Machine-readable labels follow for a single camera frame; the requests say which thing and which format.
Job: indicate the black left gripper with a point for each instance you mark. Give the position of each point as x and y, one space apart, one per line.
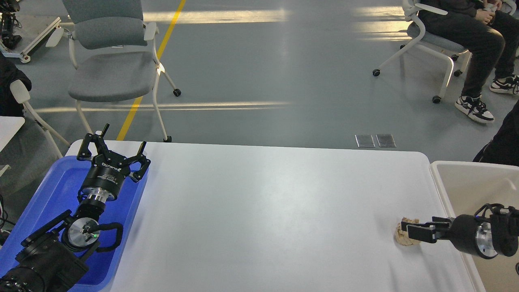
106 177

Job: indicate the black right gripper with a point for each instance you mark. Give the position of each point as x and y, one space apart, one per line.
467 234

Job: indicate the beige paper ball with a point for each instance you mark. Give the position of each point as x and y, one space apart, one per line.
402 237

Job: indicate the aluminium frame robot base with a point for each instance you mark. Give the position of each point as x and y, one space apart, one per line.
21 34

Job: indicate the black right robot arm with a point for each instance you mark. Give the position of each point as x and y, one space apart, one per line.
493 230

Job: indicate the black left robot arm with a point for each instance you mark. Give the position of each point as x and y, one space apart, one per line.
73 230

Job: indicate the beige plastic bin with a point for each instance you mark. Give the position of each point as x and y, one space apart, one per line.
464 187

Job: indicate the blue plastic tray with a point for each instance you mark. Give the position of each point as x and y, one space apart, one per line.
57 193

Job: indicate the metal floor plate right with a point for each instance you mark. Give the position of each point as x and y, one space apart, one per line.
386 141

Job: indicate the metal floor plate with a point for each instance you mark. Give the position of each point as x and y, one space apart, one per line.
364 141
386 141

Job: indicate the standing person in black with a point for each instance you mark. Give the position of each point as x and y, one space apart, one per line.
504 146

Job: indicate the grey office chair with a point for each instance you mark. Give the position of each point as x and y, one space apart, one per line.
119 76

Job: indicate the metal floor plate left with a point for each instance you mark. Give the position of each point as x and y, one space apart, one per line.
364 141

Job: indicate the white chair at left edge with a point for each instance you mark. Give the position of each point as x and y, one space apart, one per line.
22 96

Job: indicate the seated person in black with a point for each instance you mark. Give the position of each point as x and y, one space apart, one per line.
491 37

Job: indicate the white chair with blue seat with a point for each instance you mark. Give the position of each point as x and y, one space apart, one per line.
456 56

